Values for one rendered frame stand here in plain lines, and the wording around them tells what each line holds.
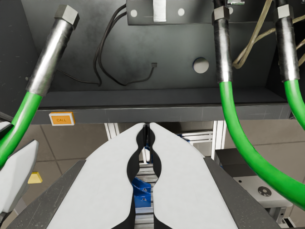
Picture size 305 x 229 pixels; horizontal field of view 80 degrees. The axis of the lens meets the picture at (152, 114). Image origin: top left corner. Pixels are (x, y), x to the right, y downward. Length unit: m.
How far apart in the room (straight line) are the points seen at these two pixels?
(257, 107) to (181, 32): 0.25
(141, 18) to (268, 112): 0.34
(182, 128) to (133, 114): 0.93
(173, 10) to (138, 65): 0.21
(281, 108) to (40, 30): 0.60
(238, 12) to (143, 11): 0.16
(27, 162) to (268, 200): 0.58
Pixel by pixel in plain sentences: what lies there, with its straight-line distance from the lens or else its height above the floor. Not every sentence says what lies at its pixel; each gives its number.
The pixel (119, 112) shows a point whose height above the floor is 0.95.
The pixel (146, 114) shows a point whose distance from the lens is 0.43.
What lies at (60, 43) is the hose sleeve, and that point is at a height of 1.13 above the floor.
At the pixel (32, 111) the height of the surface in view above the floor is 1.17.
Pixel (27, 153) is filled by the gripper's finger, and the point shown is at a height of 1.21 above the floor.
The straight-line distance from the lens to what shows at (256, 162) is 0.18.
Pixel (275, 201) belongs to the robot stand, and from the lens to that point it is 0.65.
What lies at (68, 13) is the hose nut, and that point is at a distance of 0.23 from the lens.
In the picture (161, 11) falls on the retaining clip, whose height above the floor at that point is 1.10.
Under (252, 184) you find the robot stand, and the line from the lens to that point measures 0.66.
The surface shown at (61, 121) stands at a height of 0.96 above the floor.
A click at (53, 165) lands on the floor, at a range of 2.04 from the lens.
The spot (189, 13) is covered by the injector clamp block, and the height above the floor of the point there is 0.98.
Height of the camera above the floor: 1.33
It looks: 62 degrees down
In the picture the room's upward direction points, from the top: 180 degrees clockwise
